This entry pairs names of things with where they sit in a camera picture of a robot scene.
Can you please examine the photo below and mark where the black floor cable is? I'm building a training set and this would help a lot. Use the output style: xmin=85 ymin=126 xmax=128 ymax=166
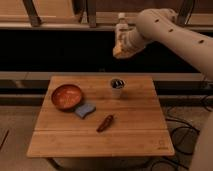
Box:
xmin=149 ymin=94 xmax=213 ymax=171

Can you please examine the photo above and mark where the clear plastic bottle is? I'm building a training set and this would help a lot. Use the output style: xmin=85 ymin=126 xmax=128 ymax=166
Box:
xmin=115 ymin=13 xmax=129 ymax=47

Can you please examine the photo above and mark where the wooden shelf rail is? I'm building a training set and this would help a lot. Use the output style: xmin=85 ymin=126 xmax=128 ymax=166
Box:
xmin=0 ymin=0 xmax=213 ymax=33

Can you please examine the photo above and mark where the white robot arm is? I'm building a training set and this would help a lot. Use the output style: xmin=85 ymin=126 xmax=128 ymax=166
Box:
xmin=113 ymin=9 xmax=213 ymax=171

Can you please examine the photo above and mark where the orange ceramic bowl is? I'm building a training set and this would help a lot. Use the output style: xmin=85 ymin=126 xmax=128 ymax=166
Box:
xmin=51 ymin=84 xmax=83 ymax=110

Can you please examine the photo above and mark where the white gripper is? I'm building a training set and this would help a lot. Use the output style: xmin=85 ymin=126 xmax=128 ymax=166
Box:
xmin=113 ymin=31 xmax=144 ymax=59

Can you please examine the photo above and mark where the red chili pepper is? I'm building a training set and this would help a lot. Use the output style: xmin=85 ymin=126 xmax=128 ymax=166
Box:
xmin=96 ymin=115 xmax=114 ymax=132

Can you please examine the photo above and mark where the wooden table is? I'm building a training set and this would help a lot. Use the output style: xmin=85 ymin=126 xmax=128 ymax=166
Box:
xmin=27 ymin=75 xmax=174 ymax=158

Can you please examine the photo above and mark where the blue sponge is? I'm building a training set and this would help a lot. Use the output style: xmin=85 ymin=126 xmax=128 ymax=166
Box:
xmin=74 ymin=103 xmax=96 ymax=119

